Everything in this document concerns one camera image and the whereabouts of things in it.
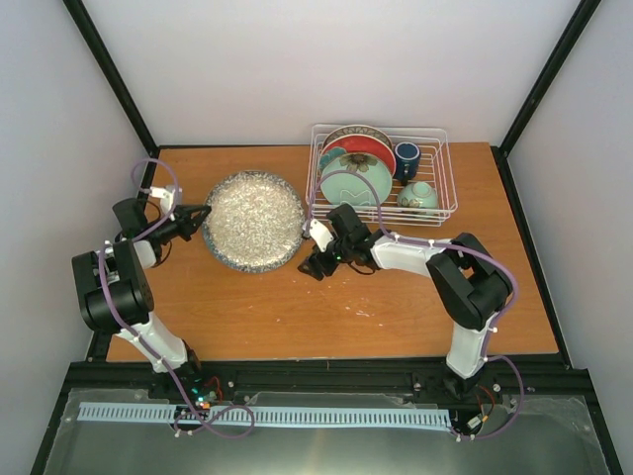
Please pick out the red and teal plate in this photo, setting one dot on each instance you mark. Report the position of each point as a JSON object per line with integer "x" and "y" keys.
{"x": 365, "y": 151}

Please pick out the dark blue mug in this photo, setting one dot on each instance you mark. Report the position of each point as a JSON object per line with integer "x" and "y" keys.
{"x": 408, "y": 157}

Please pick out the large speckled grey plate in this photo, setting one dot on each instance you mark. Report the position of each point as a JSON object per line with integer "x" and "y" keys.
{"x": 256, "y": 221}

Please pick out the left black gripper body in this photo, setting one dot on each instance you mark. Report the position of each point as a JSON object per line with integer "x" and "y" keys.
{"x": 164, "y": 238}

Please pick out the white wire dish rack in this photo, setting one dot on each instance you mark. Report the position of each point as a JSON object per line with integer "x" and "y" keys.
{"x": 435, "y": 168}

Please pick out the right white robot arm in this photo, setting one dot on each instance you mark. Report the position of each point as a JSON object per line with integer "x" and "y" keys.
{"x": 475, "y": 290}

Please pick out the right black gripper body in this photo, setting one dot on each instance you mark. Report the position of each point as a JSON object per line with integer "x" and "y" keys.
{"x": 328, "y": 267}

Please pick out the black frame post right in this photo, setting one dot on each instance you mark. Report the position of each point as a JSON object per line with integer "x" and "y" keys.
{"x": 553, "y": 65}

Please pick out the light green flower plate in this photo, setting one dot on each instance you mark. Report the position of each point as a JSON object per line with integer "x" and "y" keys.
{"x": 356, "y": 188}

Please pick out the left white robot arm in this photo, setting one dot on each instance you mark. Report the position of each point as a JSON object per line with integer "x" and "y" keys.
{"x": 113, "y": 292}

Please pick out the black frame post left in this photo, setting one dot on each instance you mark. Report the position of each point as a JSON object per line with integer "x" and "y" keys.
{"x": 92, "y": 38}

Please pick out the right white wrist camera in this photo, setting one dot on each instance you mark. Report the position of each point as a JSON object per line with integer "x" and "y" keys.
{"x": 320, "y": 234}

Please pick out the floral patterned plate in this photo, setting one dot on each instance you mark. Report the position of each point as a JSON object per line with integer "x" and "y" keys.
{"x": 356, "y": 132}

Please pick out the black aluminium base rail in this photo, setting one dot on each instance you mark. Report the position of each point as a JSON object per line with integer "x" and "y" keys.
{"x": 418, "y": 379}

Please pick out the light green bowl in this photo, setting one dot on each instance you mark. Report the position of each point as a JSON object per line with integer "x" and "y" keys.
{"x": 419, "y": 195}

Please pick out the light blue cable duct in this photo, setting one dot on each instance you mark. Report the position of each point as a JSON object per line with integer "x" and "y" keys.
{"x": 269, "y": 417}

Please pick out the black frame post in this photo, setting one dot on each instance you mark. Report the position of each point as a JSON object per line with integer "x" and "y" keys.
{"x": 553, "y": 65}
{"x": 92, "y": 38}

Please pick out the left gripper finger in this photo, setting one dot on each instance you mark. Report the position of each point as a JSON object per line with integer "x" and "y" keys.
{"x": 191, "y": 221}
{"x": 192, "y": 211}

